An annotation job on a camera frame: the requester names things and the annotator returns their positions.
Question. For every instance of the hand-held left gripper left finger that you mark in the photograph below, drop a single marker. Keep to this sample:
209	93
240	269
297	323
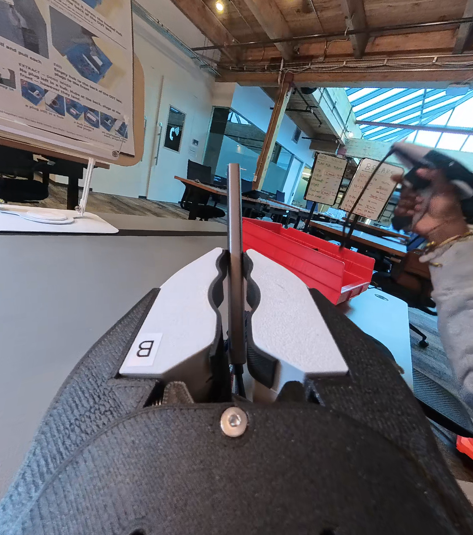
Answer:
178	317

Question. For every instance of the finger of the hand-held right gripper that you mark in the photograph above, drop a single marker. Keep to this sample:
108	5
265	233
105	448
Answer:
406	151

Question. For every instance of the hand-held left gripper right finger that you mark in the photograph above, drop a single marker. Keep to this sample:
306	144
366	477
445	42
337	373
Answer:
291	322

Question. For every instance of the grey usb hub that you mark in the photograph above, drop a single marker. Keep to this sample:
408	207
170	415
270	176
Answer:
235	250

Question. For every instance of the person's right forearm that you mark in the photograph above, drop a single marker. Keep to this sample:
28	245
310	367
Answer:
466	313

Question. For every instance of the person's right hand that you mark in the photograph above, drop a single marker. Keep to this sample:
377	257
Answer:
433	213

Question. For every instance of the handwritten whiteboard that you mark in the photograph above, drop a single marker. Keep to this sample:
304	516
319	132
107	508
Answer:
325	179
381	190

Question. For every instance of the white side table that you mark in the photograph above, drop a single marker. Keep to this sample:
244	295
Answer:
378	326

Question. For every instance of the black office chair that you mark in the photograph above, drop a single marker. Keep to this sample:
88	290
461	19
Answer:
199	196

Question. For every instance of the wooden office desk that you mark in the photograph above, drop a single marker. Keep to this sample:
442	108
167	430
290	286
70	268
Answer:
203	184

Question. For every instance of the grey mesh chair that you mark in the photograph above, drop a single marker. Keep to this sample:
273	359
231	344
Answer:
441	401

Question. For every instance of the white poster stand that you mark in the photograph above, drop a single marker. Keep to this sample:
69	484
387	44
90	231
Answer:
31	221

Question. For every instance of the phone icon door sign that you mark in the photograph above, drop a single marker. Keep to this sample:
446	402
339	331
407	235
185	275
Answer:
173	129

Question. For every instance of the wooden rounded panel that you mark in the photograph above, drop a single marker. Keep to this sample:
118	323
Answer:
138	104

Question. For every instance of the instruction poster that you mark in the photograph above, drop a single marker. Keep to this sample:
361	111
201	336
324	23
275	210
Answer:
52	62

